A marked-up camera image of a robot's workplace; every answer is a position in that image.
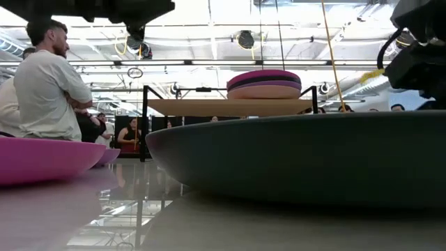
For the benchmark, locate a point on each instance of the person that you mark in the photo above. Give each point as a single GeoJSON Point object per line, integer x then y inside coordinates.
{"type": "Point", "coordinates": [397, 107]}
{"type": "Point", "coordinates": [129, 136]}
{"type": "Point", "coordinates": [88, 127]}
{"type": "Point", "coordinates": [346, 108]}
{"type": "Point", "coordinates": [106, 130]}
{"type": "Point", "coordinates": [45, 94]}
{"type": "Point", "coordinates": [7, 108]}

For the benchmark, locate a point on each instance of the purple round plate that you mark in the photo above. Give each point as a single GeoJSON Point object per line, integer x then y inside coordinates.
{"type": "Point", "coordinates": [109, 155]}
{"type": "Point", "coordinates": [265, 84]}

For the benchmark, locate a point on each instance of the salmon round plate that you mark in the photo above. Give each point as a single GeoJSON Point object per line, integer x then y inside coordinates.
{"type": "Point", "coordinates": [265, 93]}

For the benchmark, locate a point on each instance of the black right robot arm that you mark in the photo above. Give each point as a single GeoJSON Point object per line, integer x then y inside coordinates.
{"type": "Point", "coordinates": [425, 14]}

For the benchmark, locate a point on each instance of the pink round plate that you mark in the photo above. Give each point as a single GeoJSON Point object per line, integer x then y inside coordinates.
{"type": "Point", "coordinates": [42, 158]}
{"type": "Point", "coordinates": [263, 73]}

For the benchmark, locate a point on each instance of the wooden shelf with black legs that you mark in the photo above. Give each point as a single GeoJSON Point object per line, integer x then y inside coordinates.
{"type": "Point", "coordinates": [226, 107]}

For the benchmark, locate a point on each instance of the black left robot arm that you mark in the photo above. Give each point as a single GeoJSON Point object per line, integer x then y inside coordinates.
{"type": "Point", "coordinates": [87, 8]}

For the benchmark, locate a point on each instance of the black partition wall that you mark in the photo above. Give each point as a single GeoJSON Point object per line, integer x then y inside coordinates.
{"type": "Point", "coordinates": [157, 123]}

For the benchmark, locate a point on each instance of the dark grey round plate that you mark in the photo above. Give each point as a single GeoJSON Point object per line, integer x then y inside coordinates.
{"type": "Point", "coordinates": [263, 78]}
{"type": "Point", "coordinates": [296, 157]}

